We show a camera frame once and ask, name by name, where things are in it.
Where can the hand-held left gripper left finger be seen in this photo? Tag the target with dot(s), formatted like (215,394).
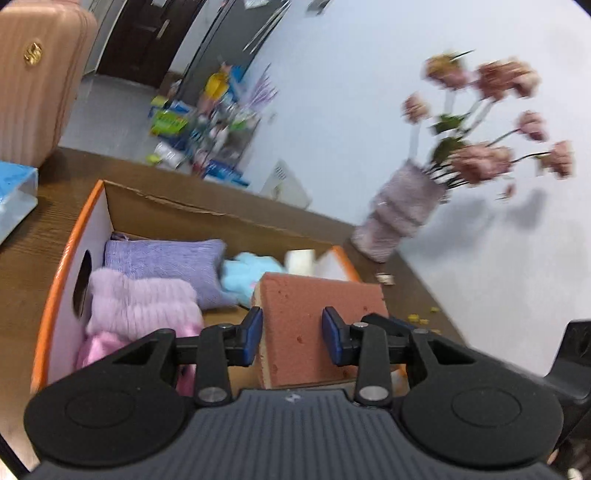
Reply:
(252,333)

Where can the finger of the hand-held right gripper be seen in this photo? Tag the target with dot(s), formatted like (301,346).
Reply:
(388,322)

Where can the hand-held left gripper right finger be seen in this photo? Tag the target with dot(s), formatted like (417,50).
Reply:
(330,334)

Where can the brown sponge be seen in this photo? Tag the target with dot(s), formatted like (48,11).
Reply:
(300,314)

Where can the light blue plush toy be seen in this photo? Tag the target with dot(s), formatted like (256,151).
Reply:
(249,274)

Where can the white sponge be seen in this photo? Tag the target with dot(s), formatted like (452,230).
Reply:
(300,262)

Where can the purple knitted cloth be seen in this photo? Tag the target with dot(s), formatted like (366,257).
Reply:
(166,267)

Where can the pink fluffy cloth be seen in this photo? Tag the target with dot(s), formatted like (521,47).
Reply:
(138,300)

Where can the cardboard box with orange rim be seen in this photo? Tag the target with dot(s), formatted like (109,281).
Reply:
(194,221)

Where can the scattered yellow crumbs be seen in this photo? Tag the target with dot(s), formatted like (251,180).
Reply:
(422,318)

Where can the small wrapped candy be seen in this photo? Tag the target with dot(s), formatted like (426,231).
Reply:
(384,278)

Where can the pale purple ribbed vase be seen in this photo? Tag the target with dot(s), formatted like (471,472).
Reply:
(397,212)

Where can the pink artificial flowers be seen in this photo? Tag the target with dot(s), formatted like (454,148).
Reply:
(480,157)

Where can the cluttered storage rack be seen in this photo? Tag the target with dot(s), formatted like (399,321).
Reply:
(217,124)

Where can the blue and white tissue box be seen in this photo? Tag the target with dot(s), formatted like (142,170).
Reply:
(14,198)

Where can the grey refrigerator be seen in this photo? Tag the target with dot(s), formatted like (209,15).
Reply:
(217,32)

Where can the dark wooden door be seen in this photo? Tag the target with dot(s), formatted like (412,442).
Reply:
(138,41)

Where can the pink ribbed suitcase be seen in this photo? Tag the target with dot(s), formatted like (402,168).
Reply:
(37,83)

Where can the white wall vent box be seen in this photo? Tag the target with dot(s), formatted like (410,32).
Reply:
(288,184)

